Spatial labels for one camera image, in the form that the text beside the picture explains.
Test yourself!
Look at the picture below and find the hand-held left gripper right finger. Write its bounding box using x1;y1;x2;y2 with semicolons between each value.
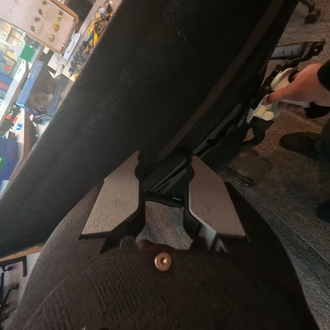
183;155;247;250

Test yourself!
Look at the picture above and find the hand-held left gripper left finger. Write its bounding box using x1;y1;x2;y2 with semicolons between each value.
81;151;146;249

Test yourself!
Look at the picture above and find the black office chair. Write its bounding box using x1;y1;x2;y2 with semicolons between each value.
0;0;326;258

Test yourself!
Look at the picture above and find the wooden desk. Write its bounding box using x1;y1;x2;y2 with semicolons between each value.
15;0;114;160

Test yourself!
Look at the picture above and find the person's right hand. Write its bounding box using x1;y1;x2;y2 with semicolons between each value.
266;63;326;109

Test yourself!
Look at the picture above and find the person's right shoe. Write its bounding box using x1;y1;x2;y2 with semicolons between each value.
280;132;323;153

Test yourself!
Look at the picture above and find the chair caster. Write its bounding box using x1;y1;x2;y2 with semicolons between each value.
299;0;321;24

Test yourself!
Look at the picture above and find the blue carton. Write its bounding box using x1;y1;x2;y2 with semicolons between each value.
16;60;70;118

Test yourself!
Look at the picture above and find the pile of yellow black parts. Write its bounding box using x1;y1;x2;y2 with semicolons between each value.
68;5;114;79

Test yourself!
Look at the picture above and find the cardboard sheet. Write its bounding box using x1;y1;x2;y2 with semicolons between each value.
24;0;80;54

